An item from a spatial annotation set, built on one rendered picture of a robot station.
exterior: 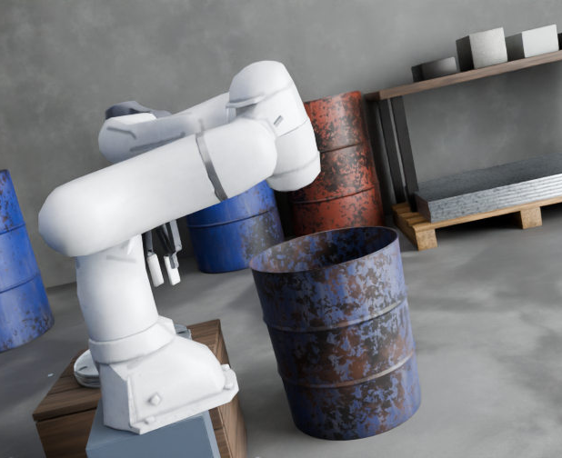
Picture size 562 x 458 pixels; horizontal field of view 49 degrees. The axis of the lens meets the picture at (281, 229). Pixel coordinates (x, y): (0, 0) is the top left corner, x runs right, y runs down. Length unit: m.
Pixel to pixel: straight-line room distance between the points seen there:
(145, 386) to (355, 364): 0.75
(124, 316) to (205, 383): 0.17
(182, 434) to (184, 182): 0.38
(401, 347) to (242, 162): 0.91
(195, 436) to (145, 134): 0.56
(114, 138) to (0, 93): 3.44
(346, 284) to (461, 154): 2.97
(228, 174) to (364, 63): 3.42
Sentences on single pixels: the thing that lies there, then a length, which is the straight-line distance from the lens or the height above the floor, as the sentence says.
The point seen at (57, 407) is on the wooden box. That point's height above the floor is 0.35.
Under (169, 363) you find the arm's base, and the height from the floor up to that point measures 0.53.
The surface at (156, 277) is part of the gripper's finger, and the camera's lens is 1.47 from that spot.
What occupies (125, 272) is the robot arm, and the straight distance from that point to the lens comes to 0.98.
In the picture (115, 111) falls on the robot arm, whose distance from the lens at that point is 1.39.
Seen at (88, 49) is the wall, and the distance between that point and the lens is 4.47.
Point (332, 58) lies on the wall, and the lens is 4.27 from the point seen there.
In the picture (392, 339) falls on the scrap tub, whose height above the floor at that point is 0.24.
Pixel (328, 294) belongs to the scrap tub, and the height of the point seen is 0.41.
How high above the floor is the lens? 0.87
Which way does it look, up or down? 11 degrees down
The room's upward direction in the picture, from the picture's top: 13 degrees counter-clockwise
